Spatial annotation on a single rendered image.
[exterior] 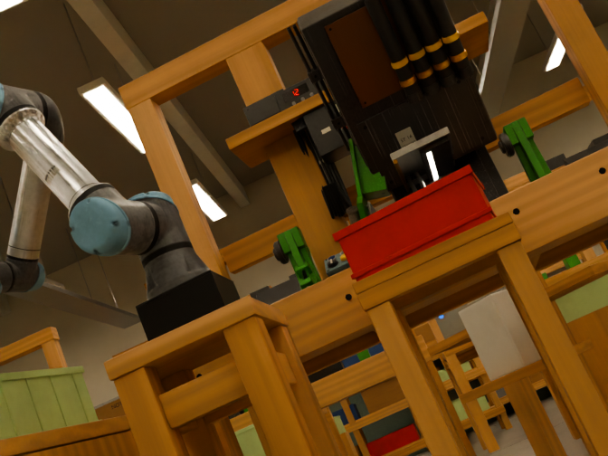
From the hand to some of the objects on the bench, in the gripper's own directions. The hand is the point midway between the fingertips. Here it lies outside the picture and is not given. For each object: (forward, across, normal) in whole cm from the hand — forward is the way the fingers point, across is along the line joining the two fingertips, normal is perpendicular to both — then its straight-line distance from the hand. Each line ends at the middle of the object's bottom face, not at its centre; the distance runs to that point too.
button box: (-86, -79, +14) cm, 118 cm away
